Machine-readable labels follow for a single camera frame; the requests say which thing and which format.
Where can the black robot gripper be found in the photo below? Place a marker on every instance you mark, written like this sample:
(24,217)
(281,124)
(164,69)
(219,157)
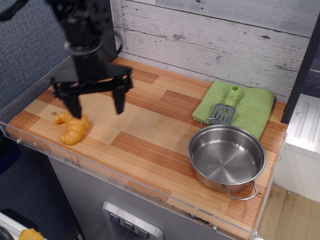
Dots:
(91,71)

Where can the orange plastic toy croissant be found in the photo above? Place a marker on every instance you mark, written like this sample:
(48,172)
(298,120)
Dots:
(75,127)

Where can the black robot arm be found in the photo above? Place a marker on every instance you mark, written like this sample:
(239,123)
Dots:
(90,41)

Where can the grey toy fridge cabinet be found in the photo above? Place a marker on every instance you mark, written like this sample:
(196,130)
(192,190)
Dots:
(86,191)

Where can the silver dispenser button panel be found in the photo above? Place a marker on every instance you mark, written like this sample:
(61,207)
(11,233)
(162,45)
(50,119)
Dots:
(124,224)

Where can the stainless steel pot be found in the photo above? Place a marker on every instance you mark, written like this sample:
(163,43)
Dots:
(226,158)

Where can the yellow black object bottom left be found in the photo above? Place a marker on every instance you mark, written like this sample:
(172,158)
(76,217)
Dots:
(14,226)

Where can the green folded cloth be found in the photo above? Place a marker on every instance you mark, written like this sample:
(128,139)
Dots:
(252,109)

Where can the black vertical post left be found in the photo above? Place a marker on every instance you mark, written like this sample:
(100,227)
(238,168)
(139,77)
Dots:
(108,34)

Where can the black vertical post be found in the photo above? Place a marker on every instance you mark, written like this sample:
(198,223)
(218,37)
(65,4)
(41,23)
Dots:
(108,34)
(305,22)

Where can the clear acrylic guard rail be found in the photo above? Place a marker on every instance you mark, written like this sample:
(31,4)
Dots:
(148,143)

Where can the green handled grey spatula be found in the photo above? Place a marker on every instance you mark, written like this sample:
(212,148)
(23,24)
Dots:
(224,112)

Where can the black vertical post right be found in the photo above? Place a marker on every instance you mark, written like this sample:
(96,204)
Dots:
(305,22)

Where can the white aluminium side frame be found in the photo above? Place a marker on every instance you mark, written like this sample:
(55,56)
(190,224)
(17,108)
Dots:
(298,166)

